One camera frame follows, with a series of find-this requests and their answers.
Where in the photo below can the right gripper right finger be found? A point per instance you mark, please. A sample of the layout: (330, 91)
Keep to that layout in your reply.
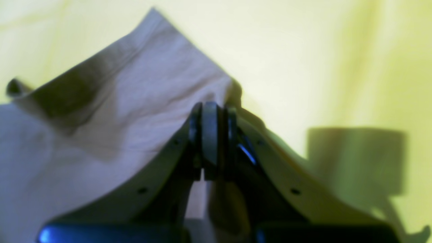
(284, 204)

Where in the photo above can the yellow table cloth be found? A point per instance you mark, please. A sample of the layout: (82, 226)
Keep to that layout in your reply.
(344, 86)

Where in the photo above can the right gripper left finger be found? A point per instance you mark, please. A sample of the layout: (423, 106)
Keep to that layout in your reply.
(150, 206)

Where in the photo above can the brown T-shirt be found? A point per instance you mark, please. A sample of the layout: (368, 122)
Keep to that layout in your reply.
(88, 130)

